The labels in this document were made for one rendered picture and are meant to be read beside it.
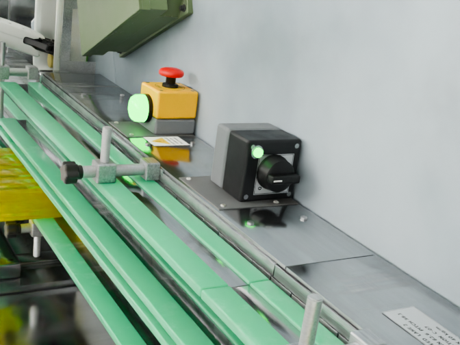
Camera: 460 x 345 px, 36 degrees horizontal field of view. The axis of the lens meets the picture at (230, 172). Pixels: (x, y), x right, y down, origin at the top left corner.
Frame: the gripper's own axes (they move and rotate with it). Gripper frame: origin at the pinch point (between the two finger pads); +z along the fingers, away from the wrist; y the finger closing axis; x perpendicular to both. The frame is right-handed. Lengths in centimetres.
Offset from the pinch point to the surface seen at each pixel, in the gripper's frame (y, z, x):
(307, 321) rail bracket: 117, -12, -6
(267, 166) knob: 87, 1, 1
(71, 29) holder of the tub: 7.5, -1.6, 5.4
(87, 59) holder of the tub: 7.2, 3.7, 0.4
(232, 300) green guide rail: 104, -10, -10
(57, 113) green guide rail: 36.1, -8.6, -8.1
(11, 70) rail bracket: 11.4, -11.9, -6.3
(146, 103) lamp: 55, -2, 0
